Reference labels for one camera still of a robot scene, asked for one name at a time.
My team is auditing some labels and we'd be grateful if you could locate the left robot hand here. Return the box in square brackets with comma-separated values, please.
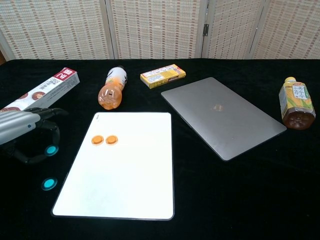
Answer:
[0, 107, 70, 165]

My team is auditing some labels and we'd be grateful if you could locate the blue round magnet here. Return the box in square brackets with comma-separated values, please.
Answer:
[44, 145, 59, 157]
[41, 177, 58, 192]

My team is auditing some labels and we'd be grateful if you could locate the orange round magnet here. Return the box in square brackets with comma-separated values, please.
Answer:
[105, 134, 119, 146]
[90, 135, 105, 146]

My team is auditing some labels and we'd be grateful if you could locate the white magnetic board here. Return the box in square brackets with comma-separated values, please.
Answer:
[50, 111, 175, 222]

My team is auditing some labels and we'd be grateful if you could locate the long white wrap box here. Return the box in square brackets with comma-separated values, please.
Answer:
[0, 66, 81, 112]

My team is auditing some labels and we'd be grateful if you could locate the orange drink bottle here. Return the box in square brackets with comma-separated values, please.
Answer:
[97, 65, 129, 111]

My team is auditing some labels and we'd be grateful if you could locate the woven folding screen panel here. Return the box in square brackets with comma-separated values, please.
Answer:
[201, 0, 266, 60]
[104, 0, 210, 60]
[248, 0, 320, 60]
[0, 0, 115, 61]

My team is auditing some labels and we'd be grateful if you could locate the yellow snack box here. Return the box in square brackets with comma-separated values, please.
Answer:
[139, 63, 187, 90]

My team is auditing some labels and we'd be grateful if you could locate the silver closed laptop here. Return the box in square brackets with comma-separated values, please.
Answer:
[160, 76, 288, 162]

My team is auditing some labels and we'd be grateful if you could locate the black tablecloth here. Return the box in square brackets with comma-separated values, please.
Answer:
[0, 58, 320, 240]

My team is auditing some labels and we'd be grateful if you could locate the green tea bottle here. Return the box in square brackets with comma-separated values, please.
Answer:
[278, 76, 317, 130]

